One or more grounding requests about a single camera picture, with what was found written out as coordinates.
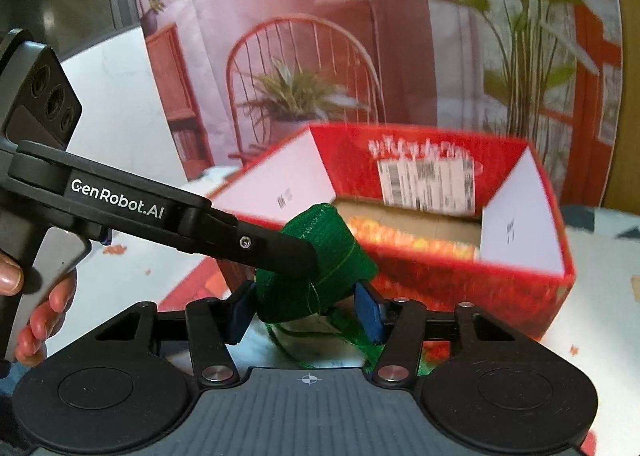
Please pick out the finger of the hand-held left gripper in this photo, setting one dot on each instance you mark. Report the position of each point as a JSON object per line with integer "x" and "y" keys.
{"x": 270, "y": 251}

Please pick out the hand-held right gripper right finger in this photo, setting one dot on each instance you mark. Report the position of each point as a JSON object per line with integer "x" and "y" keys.
{"x": 369, "y": 316}

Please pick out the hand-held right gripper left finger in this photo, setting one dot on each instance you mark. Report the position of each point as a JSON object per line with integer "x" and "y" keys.
{"x": 241, "y": 312}

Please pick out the green knitted cloth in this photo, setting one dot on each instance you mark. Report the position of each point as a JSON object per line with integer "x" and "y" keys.
{"x": 330, "y": 246}

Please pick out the red cardboard box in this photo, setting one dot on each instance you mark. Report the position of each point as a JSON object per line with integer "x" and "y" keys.
{"x": 500, "y": 296}

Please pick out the person's left hand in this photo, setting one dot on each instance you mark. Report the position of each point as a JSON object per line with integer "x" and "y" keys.
{"x": 55, "y": 316}

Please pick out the white panel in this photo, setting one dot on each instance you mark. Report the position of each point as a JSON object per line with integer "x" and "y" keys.
{"x": 115, "y": 100}

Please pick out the printed white table cloth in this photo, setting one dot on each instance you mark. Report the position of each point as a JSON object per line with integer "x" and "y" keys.
{"x": 605, "y": 296}

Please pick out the checkered cloth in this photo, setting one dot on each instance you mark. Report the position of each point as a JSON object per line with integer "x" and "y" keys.
{"x": 590, "y": 221}

